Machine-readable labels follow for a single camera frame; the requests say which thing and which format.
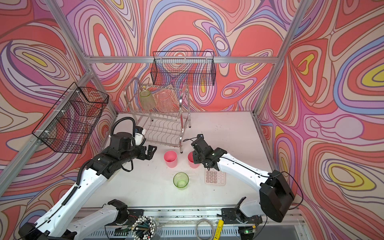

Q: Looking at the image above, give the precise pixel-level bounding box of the opaque pink cup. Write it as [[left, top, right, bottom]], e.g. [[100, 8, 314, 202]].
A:
[[164, 151, 178, 168], [188, 152, 199, 169]]

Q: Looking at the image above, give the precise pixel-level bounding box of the green translucent cup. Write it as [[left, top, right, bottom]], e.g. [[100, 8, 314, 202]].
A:
[[140, 90, 156, 111], [173, 172, 189, 190]]

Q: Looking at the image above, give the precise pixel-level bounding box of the clear pink cup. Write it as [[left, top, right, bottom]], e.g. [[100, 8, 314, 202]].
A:
[[157, 92, 173, 113]]

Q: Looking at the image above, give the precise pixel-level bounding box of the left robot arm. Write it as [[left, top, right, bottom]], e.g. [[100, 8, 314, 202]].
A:
[[19, 117, 157, 240]]

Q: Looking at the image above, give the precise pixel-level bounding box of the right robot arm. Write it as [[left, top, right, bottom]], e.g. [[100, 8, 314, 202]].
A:
[[191, 134, 295, 223]]

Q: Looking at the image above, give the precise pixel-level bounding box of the steel two-tier dish rack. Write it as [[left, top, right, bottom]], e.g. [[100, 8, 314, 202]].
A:
[[123, 78, 191, 153]]

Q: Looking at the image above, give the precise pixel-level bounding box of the pink calculator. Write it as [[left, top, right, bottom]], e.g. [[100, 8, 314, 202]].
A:
[[204, 169, 226, 186]]

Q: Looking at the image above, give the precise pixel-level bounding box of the yellow marker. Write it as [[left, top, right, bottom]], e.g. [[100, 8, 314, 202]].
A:
[[213, 220, 224, 240]]

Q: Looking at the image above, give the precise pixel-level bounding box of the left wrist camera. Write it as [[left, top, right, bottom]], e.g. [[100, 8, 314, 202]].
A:
[[135, 126, 146, 147]]

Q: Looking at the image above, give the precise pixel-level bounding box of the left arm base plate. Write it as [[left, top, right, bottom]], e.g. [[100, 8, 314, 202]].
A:
[[107, 209, 144, 226]]

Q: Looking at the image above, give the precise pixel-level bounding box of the grey coiled cable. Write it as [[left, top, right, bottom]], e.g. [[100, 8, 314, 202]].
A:
[[195, 218, 216, 240]]

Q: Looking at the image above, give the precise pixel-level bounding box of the black wire basket left wall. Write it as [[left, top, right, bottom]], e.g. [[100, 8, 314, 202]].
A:
[[32, 83, 109, 154]]

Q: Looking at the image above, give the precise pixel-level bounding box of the black wire basket wall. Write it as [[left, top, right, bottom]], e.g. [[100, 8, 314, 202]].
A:
[[32, 83, 109, 154], [151, 50, 216, 88]]

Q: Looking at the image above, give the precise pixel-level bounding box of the black wire basket back wall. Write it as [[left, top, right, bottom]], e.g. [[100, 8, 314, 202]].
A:
[[151, 50, 216, 88]]

